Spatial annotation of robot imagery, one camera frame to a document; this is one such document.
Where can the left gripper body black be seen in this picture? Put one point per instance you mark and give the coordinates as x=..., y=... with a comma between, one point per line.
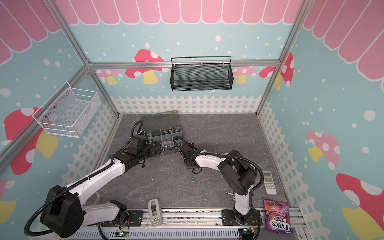
x=149, y=151

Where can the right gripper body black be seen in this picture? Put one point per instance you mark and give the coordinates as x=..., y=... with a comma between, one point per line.
x=186, y=151

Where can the clear plastic organizer box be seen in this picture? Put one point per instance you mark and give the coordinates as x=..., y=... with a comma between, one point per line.
x=162, y=128

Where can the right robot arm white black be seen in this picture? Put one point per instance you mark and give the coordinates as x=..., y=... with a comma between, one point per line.
x=242, y=175

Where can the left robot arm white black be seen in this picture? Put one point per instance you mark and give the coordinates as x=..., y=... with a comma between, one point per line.
x=65, y=212

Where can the grey handheld remote device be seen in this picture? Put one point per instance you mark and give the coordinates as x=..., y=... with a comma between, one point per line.
x=155, y=212

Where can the green circuit board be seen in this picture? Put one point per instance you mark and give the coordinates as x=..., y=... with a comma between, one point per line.
x=122, y=233

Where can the white remote control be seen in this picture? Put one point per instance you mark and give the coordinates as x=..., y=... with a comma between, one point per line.
x=269, y=183

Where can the purple candy bag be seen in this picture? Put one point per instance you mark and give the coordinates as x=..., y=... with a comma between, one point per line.
x=277, y=217

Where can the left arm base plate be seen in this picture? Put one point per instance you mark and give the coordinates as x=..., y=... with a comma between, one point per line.
x=134, y=218

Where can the black wire mesh basket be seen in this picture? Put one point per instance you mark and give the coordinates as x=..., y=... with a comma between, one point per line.
x=210, y=73

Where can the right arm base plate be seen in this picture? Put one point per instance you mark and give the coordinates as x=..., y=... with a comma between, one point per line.
x=231, y=217

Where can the white wire mesh basket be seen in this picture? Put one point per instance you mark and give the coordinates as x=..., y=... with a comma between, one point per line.
x=68, y=112

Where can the white slotted cable duct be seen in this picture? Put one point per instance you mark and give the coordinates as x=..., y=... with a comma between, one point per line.
x=175, y=234

